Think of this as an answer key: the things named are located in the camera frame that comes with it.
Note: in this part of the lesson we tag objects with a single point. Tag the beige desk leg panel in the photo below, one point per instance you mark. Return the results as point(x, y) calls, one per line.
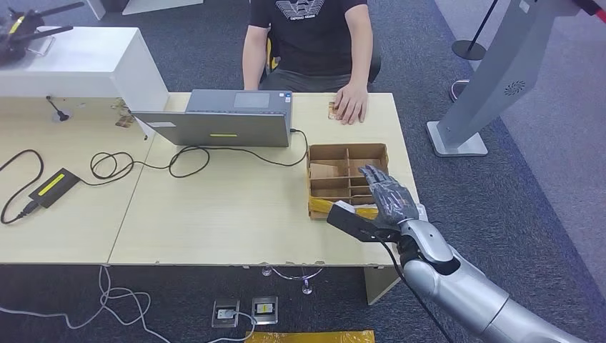
point(378, 281)

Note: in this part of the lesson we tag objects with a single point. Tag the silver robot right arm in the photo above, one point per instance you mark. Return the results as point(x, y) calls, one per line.
point(464, 293)

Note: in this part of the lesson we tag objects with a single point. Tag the black folded tripod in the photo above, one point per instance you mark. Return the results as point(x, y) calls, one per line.
point(19, 32)

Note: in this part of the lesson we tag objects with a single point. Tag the person's left hand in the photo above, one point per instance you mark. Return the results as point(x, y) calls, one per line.
point(351, 104)

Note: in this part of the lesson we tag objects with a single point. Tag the yellow tape strip on box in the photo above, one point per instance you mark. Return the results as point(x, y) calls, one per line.
point(322, 206)

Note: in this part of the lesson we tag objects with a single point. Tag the white panel base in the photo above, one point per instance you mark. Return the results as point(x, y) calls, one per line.
point(156, 5)

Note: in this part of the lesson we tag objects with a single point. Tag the yellow laptop sticker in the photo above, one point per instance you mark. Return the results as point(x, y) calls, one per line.
point(223, 135)

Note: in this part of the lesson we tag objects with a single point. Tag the tan ID card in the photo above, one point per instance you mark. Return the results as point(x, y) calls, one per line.
point(332, 112)

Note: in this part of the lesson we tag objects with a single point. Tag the floor socket with yellow label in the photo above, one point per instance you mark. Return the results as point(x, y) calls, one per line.
point(264, 310)

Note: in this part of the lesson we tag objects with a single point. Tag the grey card reader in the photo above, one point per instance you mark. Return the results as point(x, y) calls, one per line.
point(422, 213)

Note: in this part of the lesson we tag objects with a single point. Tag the small black desk antenna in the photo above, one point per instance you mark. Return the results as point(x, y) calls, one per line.
point(60, 114)

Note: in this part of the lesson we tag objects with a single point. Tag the yellow floor tape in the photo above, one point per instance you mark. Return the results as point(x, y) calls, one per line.
point(310, 337)

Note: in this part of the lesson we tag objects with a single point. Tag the person's right forearm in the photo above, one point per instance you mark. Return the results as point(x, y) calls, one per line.
point(254, 59)

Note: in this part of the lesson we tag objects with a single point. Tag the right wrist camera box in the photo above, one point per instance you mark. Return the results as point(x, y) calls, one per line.
point(352, 222)

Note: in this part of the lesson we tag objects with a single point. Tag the person's left forearm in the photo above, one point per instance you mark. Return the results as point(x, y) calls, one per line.
point(361, 52)

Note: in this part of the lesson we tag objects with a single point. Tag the person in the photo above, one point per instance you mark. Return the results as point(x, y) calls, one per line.
point(312, 42)

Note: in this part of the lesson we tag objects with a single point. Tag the black power adapter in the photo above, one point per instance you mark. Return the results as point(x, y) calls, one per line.
point(53, 187)

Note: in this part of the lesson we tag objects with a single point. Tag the grey kiosk stand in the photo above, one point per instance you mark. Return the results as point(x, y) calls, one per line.
point(502, 71)

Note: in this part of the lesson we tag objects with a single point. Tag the clear acrylic stand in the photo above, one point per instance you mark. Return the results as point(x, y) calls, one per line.
point(42, 46)

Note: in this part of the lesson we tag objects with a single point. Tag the cardboard divided organizer box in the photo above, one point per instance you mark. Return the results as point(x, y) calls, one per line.
point(331, 154)

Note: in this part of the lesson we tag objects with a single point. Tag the floor socket with plug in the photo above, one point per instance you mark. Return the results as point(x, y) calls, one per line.
point(225, 313)

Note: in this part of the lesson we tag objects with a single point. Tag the red and black bar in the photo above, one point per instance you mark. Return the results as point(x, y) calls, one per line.
point(594, 12)

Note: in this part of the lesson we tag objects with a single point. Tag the white cabinet block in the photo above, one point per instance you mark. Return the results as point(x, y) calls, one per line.
point(75, 61)

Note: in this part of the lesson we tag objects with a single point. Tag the black stanchion post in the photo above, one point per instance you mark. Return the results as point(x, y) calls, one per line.
point(468, 49)

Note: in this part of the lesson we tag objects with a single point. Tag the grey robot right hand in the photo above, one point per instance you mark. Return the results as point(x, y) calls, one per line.
point(393, 201)

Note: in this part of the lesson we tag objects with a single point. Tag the brown tape scrap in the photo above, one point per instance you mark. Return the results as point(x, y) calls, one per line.
point(125, 121)

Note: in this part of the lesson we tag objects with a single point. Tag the grey open laptop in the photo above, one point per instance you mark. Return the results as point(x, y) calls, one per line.
point(222, 125)

